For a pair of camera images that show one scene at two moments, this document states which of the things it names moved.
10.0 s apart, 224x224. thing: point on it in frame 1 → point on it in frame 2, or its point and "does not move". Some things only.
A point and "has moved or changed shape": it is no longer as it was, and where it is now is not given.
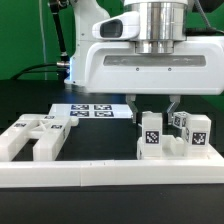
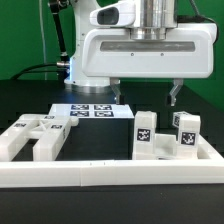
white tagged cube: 198,136 has moved or changed shape
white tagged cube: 152,135 has moved or changed shape
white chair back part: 51,132 does not move
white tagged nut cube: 180,119 does not move
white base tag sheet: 92,111 does not move
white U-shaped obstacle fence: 37,174 does not move
